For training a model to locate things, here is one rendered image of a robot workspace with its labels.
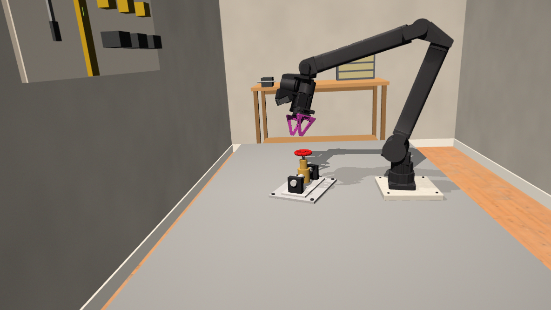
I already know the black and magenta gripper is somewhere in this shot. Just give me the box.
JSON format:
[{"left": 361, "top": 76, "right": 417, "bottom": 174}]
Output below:
[{"left": 286, "top": 94, "right": 316, "bottom": 136}]

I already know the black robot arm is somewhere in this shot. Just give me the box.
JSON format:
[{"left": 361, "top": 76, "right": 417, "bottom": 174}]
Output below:
[{"left": 275, "top": 19, "right": 454, "bottom": 191}]

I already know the red handwheel valve on white pipe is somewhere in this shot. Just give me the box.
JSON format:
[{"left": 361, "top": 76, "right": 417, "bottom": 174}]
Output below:
[{"left": 281, "top": 149, "right": 325, "bottom": 198}]

